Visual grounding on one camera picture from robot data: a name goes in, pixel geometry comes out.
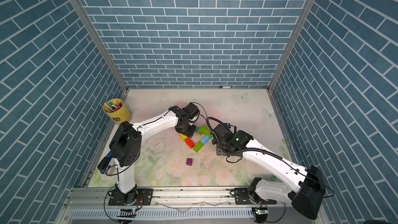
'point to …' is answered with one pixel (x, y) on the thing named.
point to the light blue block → (205, 139)
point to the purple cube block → (189, 162)
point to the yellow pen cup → (116, 111)
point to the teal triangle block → (197, 128)
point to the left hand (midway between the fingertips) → (193, 134)
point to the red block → (189, 142)
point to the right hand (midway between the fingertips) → (222, 150)
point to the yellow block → (183, 136)
